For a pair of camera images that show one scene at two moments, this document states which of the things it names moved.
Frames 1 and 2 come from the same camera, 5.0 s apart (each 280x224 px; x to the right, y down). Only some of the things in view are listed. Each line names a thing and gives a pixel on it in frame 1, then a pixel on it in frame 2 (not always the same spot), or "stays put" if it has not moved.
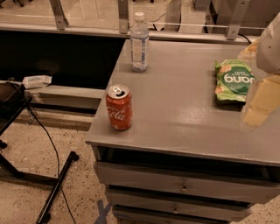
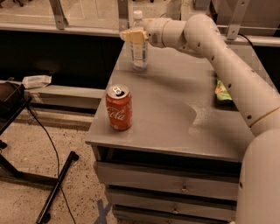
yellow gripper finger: (265, 99) to (135, 37)
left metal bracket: (61, 22) stays put
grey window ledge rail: (153, 34) stays put
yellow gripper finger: (249, 54) to (149, 19)
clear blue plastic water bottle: (140, 44) stays put
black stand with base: (13, 102) stays put
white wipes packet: (33, 81) stays put
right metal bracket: (236, 19) stays put
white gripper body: (269, 51) to (155, 32)
